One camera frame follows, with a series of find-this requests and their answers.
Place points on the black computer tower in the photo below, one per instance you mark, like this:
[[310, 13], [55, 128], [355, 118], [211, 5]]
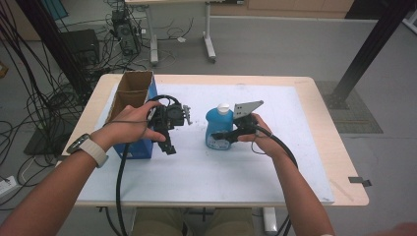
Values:
[[126, 32]]

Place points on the teal panel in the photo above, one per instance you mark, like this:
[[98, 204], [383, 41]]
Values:
[[55, 8]]

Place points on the person's right hand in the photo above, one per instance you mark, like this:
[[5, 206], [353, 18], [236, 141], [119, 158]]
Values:
[[265, 142]]

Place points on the white table mat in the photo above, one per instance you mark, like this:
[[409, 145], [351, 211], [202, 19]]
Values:
[[203, 177]]

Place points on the black box on floor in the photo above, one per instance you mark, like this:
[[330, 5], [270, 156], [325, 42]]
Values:
[[82, 42]]

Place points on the light wooden cabinet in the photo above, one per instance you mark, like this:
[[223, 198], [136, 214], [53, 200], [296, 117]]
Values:
[[295, 6]]

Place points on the person's olive trousers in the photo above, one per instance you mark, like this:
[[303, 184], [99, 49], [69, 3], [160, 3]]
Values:
[[160, 223]]

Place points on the white table leg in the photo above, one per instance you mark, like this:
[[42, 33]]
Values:
[[269, 221]]

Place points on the black floor mat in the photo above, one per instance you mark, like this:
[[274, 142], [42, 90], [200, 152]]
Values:
[[42, 144]]

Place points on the person's left hand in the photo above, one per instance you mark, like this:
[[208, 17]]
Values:
[[128, 126]]

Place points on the small white adapter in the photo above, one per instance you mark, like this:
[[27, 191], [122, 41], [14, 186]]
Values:
[[181, 39]]

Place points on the wristwatch with beige band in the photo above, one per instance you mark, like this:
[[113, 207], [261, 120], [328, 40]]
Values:
[[93, 153]]

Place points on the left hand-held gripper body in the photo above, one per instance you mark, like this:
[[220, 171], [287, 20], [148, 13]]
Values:
[[172, 116]]

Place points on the black slanted frame post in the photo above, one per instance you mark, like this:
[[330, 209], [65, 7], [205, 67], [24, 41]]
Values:
[[49, 36], [369, 49]]

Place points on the blue cardboard box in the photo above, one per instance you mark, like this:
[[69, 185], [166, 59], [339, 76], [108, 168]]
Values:
[[134, 85]]

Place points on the dark grey floor mat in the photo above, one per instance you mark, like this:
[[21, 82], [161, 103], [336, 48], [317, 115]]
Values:
[[364, 114]]

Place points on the white power strip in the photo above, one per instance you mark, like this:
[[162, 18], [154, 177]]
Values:
[[7, 187]]

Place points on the blue bottle with white cap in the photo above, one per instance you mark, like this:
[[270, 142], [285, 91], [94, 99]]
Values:
[[218, 123]]

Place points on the white desk with metal legs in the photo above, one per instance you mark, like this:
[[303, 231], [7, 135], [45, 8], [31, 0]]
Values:
[[207, 16]]

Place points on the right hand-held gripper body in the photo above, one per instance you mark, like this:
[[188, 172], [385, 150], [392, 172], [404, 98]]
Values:
[[246, 123]]

